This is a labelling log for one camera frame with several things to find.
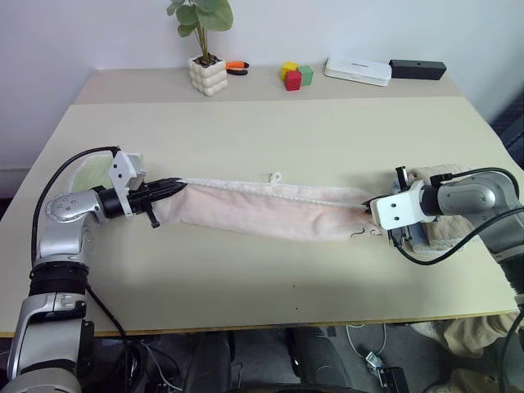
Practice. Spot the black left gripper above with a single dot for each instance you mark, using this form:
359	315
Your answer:
141	199

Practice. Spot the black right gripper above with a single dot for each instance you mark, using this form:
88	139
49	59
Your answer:
399	238

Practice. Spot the pink towel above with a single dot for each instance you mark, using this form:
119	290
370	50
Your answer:
262	209

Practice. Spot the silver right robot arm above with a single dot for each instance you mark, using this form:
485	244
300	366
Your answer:
471	196

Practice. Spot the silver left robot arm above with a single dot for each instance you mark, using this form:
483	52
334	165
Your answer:
61	241

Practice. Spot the beige towel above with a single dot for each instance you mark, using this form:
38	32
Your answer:
450	233

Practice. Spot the pale green cloth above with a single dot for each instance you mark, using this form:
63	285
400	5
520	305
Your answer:
92	174

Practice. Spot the green plant in white pot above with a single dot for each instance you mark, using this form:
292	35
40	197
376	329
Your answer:
208	75

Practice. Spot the white flat box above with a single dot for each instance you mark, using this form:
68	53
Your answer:
357	70

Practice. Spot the green wooden block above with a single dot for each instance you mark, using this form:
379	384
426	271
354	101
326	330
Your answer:
307	75

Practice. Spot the red wooden block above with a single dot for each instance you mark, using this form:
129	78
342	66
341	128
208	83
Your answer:
293	80

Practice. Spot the black long box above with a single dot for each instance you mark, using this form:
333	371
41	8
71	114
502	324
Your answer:
417	69

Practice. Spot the yellow wooden block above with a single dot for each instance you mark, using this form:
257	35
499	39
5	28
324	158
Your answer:
289	67

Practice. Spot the dark rounded shape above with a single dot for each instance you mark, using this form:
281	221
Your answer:
210	362
317	360

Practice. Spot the black chair backrest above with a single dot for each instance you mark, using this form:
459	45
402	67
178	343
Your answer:
511	123

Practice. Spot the small black box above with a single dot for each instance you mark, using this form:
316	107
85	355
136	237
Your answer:
393	377

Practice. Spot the beige fabric heap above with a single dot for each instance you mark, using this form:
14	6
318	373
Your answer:
466	380

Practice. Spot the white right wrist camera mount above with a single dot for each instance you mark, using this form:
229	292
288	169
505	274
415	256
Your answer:
399	210

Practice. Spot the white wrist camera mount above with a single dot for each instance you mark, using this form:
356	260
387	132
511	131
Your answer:
121	172
399	210

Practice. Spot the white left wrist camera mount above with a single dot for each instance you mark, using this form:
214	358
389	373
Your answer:
121	172

